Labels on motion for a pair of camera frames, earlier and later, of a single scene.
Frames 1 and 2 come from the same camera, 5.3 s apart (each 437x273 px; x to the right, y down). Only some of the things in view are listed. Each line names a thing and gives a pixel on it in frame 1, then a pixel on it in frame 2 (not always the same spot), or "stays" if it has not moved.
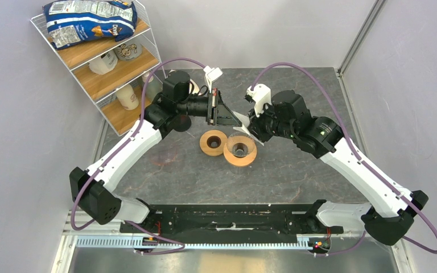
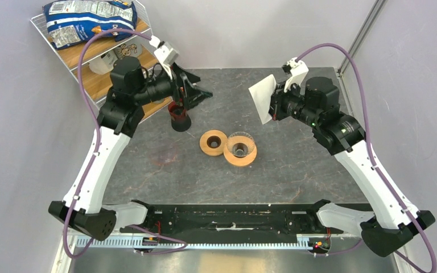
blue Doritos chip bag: x=71 y=21 stays
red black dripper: x=181 y=123 stays
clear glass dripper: x=240 y=143 stays
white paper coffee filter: x=244 y=121 → x=261 y=94
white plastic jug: x=104 y=63 stays
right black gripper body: x=267 y=124 → x=290 y=103
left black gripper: x=220 y=115 → x=191 y=95
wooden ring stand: x=213 y=136 stays
